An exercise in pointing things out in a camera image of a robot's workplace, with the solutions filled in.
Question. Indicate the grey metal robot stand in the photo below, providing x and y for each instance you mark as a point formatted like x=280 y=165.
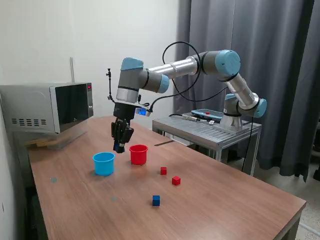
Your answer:
x=200 y=130

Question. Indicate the grey curtain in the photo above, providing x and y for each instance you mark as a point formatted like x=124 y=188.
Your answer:
x=287 y=50

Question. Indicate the silver blue UR5e robot arm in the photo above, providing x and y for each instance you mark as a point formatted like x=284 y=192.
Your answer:
x=180 y=66

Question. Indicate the blue teach pendant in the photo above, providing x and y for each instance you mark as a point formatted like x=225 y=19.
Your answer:
x=207 y=113

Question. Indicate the blue plastic cup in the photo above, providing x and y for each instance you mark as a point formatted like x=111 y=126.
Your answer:
x=103 y=166

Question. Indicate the brown flat strip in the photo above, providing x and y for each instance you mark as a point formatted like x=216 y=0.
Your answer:
x=163 y=143

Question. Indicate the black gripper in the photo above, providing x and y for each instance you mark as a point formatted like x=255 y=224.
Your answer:
x=124 y=111

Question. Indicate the red plastic cup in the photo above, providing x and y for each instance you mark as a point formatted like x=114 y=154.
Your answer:
x=138 y=157

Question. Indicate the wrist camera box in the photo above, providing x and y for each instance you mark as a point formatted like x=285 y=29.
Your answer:
x=142 y=112

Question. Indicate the white pole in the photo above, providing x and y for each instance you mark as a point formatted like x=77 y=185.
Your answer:
x=72 y=70

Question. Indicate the red cube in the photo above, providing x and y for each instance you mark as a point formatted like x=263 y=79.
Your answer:
x=163 y=171
x=176 y=181

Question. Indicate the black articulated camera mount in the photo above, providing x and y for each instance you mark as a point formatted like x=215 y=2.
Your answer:
x=109 y=97

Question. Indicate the wooden blocks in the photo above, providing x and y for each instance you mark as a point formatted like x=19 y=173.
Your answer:
x=42 y=143

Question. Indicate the silver microwave oven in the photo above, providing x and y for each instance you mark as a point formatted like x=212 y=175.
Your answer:
x=30 y=105

